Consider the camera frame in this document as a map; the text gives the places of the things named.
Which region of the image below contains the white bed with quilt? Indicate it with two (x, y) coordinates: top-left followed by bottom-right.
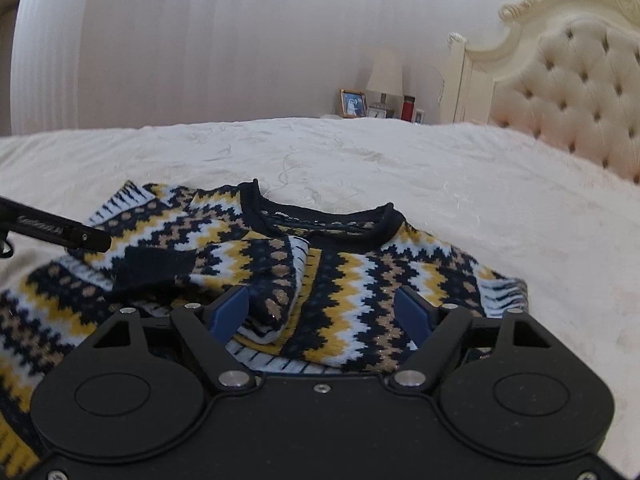
(0, 117), (640, 480)

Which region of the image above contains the table lamp with cream shade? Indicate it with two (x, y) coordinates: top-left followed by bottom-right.
(366, 50), (404, 109)

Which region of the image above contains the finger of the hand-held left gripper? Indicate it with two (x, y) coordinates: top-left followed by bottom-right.
(0, 195), (112, 254)

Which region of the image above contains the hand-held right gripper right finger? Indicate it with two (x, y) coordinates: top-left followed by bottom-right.
(389, 285), (553, 395)

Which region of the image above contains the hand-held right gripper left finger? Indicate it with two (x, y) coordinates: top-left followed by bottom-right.
(80, 285), (258, 393)

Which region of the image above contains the cream tufted headboard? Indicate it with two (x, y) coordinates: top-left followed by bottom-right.
(447, 0), (640, 186)

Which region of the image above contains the white curtain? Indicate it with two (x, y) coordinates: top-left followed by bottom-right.
(10, 0), (281, 136)

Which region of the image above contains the gold photo frame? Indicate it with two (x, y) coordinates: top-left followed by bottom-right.
(340, 89), (368, 119)

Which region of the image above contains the navy yellow patterned knit sweater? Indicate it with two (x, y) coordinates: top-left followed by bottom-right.
(0, 178), (530, 480)

